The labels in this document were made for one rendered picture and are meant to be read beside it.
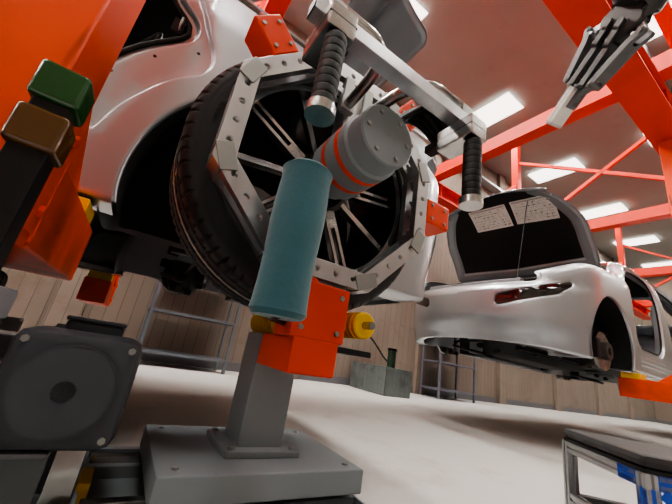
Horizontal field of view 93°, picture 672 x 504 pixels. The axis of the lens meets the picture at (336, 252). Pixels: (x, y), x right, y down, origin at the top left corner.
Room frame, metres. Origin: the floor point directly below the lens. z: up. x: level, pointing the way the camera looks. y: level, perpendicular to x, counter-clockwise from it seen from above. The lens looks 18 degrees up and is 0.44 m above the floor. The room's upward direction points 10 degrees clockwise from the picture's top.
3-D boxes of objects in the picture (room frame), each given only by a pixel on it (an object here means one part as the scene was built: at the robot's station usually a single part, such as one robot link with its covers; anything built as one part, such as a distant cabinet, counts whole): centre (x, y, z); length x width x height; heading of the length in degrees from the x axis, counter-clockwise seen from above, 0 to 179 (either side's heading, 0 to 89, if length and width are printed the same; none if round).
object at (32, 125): (0.27, 0.30, 0.59); 0.04 x 0.04 x 0.04; 30
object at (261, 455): (0.80, 0.11, 0.32); 0.40 x 0.30 x 0.28; 120
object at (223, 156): (0.65, 0.03, 0.85); 0.54 x 0.07 x 0.54; 120
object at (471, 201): (0.54, -0.24, 0.83); 0.04 x 0.04 x 0.16
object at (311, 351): (0.69, 0.05, 0.48); 0.16 x 0.12 x 0.17; 30
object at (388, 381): (5.60, -1.01, 0.42); 0.88 x 0.70 x 0.85; 31
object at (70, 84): (0.27, 0.30, 0.64); 0.04 x 0.04 x 0.04; 30
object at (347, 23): (0.39, 0.07, 0.93); 0.09 x 0.05 x 0.05; 30
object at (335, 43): (0.36, 0.06, 0.83); 0.04 x 0.04 x 0.16
